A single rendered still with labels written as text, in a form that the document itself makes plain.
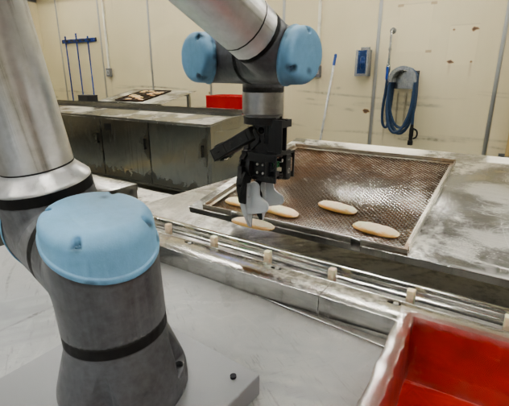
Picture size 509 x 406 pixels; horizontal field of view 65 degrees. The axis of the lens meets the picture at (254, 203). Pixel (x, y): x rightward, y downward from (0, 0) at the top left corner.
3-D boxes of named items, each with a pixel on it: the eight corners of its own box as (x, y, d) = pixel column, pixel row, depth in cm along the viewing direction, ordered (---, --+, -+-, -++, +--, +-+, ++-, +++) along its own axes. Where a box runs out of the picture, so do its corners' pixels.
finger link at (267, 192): (280, 225, 80) (278, 182, 76) (255, 219, 83) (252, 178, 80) (287, 218, 83) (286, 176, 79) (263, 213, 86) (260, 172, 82)
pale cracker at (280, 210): (259, 209, 98) (258, 205, 97) (269, 204, 100) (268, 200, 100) (292, 220, 92) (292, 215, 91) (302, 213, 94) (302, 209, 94)
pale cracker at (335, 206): (314, 206, 97) (314, 202, 96) (323, 200, 99) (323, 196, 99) (352, 217, 90) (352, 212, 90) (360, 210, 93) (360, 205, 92)
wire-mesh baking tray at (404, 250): (203, 209, 102) (202, 204, 101) (295, 147, 138) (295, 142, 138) (407, 256, 76) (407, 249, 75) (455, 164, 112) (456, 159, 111)
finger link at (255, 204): (262, 234, 75) (266, 184, 73) (236, 227, 78) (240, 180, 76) (271, 231, 77) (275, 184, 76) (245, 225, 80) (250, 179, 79)
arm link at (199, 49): (221, 25, 55) (276, 31, 62) (175, 31, 62) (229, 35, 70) (222, 85, 57) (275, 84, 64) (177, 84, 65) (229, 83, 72)
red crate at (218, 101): (205, 107, 444) (204, 95, 440) (223, 105, 474) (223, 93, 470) (245, 109, 420) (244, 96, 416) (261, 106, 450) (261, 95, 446)
